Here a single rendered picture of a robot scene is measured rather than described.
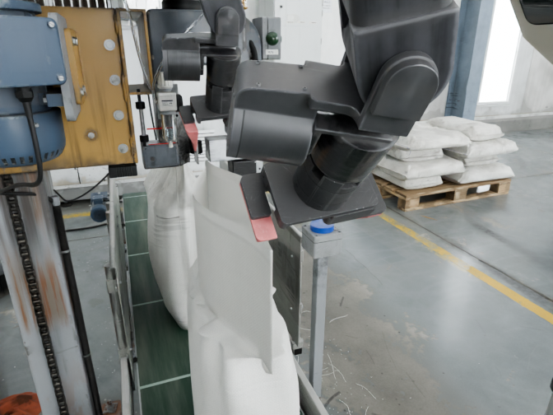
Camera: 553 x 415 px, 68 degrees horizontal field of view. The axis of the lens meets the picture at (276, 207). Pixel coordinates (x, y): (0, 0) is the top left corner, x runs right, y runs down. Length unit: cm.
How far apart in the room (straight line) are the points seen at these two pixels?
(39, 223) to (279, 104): 87
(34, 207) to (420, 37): 94
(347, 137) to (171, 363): 114
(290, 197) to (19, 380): 182
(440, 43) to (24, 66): 57
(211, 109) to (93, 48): 30
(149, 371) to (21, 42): 96
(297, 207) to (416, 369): 163
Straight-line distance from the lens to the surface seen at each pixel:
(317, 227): 102
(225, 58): 70
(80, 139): 97
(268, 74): 30
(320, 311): 115
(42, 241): 111
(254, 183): 41
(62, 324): 121
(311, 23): 483
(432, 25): 26
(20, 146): 77
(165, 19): 95
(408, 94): 26
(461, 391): 192
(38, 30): 71
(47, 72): 71
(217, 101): 74
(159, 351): 141
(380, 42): 26
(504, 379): 205
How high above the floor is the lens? 126
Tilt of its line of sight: 21 degrees down
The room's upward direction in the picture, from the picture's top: straight up
